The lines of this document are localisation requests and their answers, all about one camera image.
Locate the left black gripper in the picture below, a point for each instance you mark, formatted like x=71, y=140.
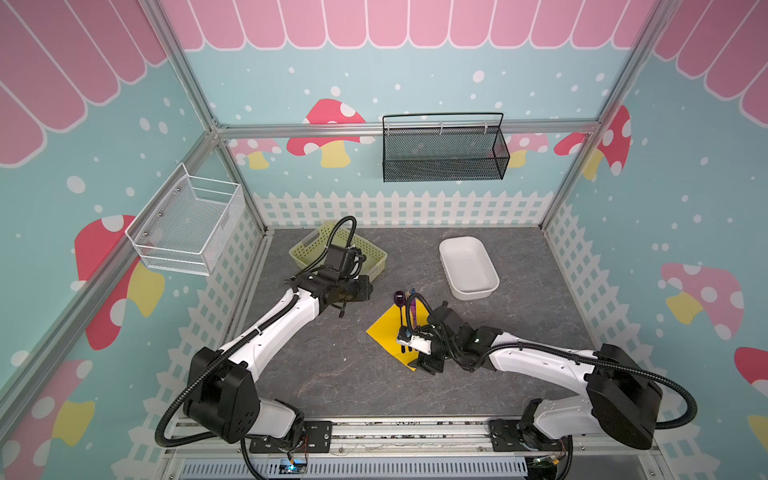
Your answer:
x=364, y=290

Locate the dark purple spoon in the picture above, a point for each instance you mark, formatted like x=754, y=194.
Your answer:
x=400, y=302

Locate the yellow paper napkin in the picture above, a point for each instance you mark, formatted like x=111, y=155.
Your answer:
x=384, y=332

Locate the white plastic bin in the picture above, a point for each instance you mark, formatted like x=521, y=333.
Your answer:
x=468, y=268

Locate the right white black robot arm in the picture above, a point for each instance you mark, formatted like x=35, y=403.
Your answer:
x=609, y=396

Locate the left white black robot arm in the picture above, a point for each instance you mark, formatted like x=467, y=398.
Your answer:
x=224, y=399

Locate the green plastic basket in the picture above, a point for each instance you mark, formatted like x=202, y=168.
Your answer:
x=311, y=246

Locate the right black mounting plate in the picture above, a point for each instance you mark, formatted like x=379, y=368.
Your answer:
x=514, y=435

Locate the black mounting plate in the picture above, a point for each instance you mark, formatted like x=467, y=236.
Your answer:
x=308, y=437
x=514, y=435

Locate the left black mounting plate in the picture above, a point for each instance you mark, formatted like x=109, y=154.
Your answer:
x=308, y=437

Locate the green circuit board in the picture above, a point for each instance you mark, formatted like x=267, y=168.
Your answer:
x=292, y=467

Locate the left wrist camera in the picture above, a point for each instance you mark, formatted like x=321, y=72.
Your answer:
x=343, y=262

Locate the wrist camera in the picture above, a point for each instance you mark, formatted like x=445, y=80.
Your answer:
x=414, y=343
x=343, y=262

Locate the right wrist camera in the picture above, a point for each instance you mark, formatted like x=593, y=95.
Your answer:
x=414, y=343

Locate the white wire mesh basket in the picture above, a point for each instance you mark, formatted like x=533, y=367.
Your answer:
x=187, y=224

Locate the black wire mesh basket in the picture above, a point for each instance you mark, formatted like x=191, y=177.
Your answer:
x=441, y=147

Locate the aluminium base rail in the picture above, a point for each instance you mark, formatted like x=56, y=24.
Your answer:
x=419, y=448

